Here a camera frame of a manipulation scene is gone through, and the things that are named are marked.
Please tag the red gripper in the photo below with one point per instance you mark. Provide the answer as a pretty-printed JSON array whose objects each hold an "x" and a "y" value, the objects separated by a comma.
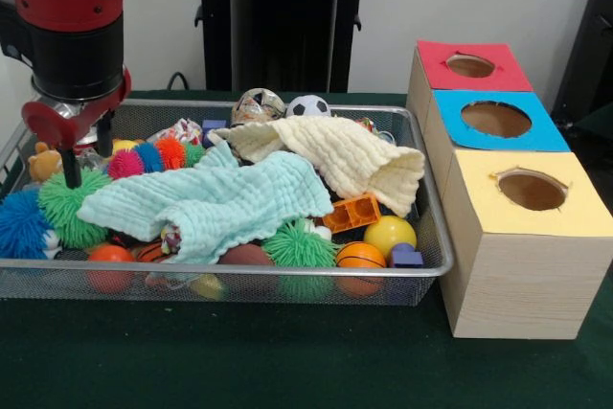
[{"x": 45, "y": 124}]

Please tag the mint green waffle cloth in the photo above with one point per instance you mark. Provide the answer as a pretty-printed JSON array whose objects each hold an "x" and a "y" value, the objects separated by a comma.
[{"x": 215, "y": 203}]

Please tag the cream waffle cloth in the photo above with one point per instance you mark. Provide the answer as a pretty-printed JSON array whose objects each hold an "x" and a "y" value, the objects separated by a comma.
[{"x": 345, "y": 155}]

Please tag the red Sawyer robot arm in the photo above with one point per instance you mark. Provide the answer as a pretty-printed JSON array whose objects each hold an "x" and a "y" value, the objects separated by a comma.
[{"x": 72, "y": 6}]

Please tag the shallow mesh bin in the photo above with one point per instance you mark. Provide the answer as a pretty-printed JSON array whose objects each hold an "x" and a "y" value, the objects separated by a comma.
[{"x": 268, "y": 271}]

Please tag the wooden box with three holes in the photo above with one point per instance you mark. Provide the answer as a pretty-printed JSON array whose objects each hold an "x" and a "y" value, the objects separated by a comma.
[{"x": 522, "y": 284}]

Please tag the green spiky ball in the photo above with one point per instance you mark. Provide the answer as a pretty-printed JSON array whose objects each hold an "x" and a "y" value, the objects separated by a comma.
[
  {"x": 299, "y": 246},
  {"x": 67, "y": 208}
]

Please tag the blue spiky ball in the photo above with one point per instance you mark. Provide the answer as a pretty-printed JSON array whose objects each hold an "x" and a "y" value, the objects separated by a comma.
[{"x": 21, "y": 227}]

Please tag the red ball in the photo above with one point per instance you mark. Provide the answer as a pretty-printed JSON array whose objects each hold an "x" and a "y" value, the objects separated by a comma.
[{"x": 111, "y": 256}]

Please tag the brown toy football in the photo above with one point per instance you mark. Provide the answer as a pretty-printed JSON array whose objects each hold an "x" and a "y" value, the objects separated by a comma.
[{"x": 244, "y": 255}]

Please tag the dark green table cloth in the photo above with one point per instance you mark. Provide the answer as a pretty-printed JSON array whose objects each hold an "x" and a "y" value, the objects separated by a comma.
[{"x": 239, "y": 361}]

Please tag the orange building brick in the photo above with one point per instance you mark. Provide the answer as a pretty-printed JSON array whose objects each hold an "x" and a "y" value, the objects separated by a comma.
[{"x": 354, "y": 212}]

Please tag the small orange basketball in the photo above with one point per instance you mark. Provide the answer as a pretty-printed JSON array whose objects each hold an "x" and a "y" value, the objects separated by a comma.
[{"x": 361, "y": 256}]

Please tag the yellow ball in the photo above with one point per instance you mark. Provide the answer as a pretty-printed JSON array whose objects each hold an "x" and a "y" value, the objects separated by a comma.
[{"x": 390, "y": 234}]

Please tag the black upright panel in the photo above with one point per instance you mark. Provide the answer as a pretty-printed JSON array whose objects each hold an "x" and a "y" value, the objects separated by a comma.
[{"x": 589, "y": 45}]

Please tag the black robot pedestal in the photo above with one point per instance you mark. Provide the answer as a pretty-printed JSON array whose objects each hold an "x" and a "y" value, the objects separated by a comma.
[{"x": 287, "y": 21}]

